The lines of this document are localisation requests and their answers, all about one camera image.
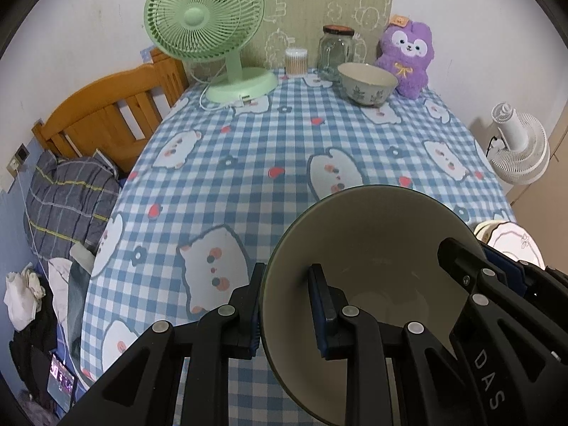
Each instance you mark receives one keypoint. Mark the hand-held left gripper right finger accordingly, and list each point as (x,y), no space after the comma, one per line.
(319,310)

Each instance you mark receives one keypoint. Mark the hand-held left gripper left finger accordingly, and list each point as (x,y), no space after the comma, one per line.
(199,364)

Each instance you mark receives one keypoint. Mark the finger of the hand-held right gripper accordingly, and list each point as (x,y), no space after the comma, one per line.
(506,270)
(470,270)

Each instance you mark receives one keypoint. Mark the white red-rimmed plate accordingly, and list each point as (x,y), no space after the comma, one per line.
(510,239)

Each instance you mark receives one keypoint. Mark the scalloped yellow floral plate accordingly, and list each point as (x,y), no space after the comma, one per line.
(481,230)

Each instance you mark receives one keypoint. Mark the floral ceramic bowl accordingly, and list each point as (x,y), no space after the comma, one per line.
(368,86)
(377,239)

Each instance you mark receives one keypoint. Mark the white standing fan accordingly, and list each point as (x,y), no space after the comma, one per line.
(523,142)

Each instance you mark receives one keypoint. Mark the grey denim garment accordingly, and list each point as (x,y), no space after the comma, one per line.
(77,301)

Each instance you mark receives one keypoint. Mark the smartphone with lit screen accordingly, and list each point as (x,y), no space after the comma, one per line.
(60,377)

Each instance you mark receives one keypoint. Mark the dark clothing pile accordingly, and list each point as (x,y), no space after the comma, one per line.
(31,355)

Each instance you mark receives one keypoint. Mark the blue checkered tablecloth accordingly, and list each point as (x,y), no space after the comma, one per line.
(244,151)

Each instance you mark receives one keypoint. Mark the white crumpled cloth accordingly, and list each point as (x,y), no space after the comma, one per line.
(20,293)

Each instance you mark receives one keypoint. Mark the grey plaid blanket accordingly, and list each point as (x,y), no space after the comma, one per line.
(66,204)

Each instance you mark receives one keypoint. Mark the purple plush toy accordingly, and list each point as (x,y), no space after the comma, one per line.
(408,66)

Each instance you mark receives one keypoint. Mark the cotton swab container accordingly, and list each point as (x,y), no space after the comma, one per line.
(296,62)

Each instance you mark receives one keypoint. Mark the glass jar with dark lid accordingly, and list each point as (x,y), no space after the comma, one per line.
(336,53)

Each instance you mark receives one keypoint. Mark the wooden bed headboard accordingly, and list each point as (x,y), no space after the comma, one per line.
(88,115)

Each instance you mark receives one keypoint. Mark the green printed mat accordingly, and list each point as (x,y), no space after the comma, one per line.
(301,4)

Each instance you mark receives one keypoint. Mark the green desk fan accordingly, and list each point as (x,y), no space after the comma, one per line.
(199,13)

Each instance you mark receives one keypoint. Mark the wall outlet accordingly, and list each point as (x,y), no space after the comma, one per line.
(17,159)

